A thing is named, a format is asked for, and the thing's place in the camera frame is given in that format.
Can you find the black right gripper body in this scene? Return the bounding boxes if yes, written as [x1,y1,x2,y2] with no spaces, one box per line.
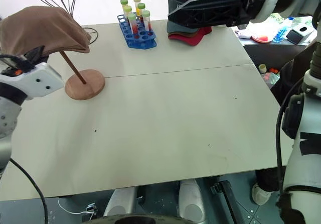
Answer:
[224,0,268,30]

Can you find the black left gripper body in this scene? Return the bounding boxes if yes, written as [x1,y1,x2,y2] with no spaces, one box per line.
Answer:
[0,54,51,73]

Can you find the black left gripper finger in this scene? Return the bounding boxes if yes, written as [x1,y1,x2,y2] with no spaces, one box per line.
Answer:
[24,46,46,59]

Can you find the dark red cloth cap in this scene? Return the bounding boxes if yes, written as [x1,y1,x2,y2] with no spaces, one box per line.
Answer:
[168,27,213,47]

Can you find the olive brown cloth cap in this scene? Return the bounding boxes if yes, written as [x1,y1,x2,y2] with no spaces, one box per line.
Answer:
[168,31,203,39]

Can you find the grey cloth cap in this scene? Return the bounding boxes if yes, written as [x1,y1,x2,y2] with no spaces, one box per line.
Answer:
[167,0,202,35]

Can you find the wooden hat stand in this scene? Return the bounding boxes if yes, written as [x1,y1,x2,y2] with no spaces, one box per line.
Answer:
[59,50,106,101]

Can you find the small white box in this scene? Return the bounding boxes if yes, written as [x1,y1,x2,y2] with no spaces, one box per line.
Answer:
[237,30,252,40]

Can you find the pink plate with red fruit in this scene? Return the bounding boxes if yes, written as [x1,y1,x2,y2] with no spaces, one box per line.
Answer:
[251,34,274,44]

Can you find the blue plastic bottle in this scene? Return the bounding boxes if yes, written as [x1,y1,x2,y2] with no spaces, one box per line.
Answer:
[272,25,289,44]

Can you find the black side table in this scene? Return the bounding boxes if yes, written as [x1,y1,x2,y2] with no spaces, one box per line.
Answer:
[237,29,321,68]

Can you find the black flat device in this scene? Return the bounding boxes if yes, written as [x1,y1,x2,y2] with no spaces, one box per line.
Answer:
[285,29,305,46]

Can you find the green capped red liquid tube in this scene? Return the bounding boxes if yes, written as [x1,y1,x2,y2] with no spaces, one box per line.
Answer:
[127,13,140,39]
[141,10,153,36]

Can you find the white box with black hole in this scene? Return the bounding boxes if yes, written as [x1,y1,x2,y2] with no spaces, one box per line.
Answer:
[292,23,316,38]

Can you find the cream capped test tube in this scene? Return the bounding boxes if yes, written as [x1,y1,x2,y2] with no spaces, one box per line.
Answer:
[133,0,142,16]

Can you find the blue test tube rack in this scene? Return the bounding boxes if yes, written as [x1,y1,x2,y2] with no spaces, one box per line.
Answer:
[116,14,158,50]

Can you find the pale green capped test tube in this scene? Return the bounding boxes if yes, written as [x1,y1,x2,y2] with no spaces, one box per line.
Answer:
[123,5,133,22]

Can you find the clear bag with red items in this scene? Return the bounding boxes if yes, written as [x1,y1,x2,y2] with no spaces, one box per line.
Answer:
[260,68,280,92]

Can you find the person's black trousers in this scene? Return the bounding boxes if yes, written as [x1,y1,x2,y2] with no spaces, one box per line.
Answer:
[255,43,317,193]

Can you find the small floor connector device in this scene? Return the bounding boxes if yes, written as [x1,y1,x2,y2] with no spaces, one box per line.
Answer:
[81,202,99,221]

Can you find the silver left robot leg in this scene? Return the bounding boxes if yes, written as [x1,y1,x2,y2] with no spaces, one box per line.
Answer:
[103,187,137,217]

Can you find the silver robot leg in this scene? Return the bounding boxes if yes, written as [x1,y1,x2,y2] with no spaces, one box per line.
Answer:
[178,179,207,222]
[103,187,137,217]

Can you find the silver right robot leg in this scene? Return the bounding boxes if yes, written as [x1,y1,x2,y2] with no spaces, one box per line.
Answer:
[178,179,207,222]

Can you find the black metal table leg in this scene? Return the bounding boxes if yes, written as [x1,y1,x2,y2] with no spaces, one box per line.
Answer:
[210,180,245,224]

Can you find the white shoe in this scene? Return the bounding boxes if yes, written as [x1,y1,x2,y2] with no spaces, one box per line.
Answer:
[251,183,273,206]

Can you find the dark rounded robot body rim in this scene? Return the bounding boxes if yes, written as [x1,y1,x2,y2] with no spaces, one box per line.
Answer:
[85,213,199,224]

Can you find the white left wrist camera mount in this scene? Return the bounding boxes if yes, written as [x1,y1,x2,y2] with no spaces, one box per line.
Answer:
[0,62,64,100]

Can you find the thin dark wire bundle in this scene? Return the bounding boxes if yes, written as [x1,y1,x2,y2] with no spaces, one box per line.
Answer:
[27,0,79,18]

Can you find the thin black cable loop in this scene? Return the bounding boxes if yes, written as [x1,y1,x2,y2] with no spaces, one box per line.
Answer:
[82,27,99,45]

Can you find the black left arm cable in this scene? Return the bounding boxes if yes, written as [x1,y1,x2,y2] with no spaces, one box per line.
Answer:
[9,158,49,224]

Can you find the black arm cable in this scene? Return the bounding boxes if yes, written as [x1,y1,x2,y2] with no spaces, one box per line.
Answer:
[275,77,305,193]
[9,158,49,224]

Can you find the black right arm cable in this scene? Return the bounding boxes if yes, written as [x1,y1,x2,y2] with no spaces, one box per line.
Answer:
[275,77,305,193]

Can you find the thin white floor cable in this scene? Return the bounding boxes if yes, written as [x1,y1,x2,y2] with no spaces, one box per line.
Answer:
[57,196,94,216]

